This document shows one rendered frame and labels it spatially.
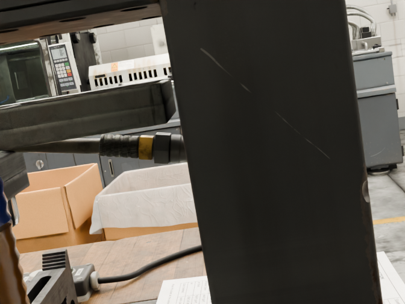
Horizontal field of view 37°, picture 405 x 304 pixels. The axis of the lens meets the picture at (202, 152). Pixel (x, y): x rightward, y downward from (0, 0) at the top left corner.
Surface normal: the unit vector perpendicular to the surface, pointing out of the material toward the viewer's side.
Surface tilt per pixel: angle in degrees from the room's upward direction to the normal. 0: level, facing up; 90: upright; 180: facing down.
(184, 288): 1
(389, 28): 90
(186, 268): 0
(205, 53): 90
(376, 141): 90
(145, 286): 0
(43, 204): 88
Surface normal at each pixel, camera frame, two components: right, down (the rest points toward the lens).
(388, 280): -0.17, -0.97
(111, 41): -0.09, 0.18
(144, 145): 0.00, -0.35
